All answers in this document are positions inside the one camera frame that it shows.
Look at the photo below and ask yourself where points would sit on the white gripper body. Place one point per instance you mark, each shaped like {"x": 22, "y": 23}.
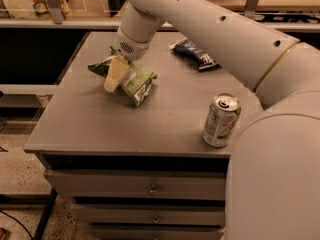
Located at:
{"x": 131, "y": 49}

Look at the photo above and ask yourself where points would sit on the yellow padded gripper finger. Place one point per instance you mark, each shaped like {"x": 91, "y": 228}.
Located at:
{"x": 118, "y": 69}

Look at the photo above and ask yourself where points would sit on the green jalapeno chip bag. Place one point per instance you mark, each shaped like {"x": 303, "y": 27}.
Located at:
{"x": 136, "y": 84}

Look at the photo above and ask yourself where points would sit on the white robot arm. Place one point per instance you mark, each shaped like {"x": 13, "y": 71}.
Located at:
{"x": 273, "y": 179}

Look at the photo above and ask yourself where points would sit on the blue kettle chip bag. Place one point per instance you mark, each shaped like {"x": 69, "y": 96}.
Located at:
{"x": 186, "y": 48}

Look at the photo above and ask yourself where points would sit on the silver 7up can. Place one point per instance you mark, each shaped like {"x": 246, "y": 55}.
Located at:
{"x": 223, "y": 115}

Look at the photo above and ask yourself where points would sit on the colourful bag in background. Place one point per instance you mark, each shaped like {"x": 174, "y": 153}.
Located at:
{"x": 24, "y": 9}

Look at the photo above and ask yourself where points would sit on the grey drawer cabinet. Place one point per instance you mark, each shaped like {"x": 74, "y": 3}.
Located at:
{"x": 85, "y": 128}

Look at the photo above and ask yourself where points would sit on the top drawer with knob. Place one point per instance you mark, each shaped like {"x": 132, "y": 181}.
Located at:
{"x": 131, "y": 185}

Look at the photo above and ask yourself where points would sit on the drawer with knob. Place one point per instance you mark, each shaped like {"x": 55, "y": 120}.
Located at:
{"x": 131, "y": 185}
{"x": 144, "y": 232}
{"x": 149, "y": 214}

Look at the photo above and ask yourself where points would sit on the metal railing with posts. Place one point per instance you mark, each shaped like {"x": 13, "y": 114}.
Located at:
{"x": 96, "y": 14}

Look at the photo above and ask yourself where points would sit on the middle drawer with knob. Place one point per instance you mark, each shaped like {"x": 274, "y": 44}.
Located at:
{"x": 149, "y": 214}

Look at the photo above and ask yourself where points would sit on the bottom drawer with knob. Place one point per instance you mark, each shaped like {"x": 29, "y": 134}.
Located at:
{"x": 144, "y": 232}

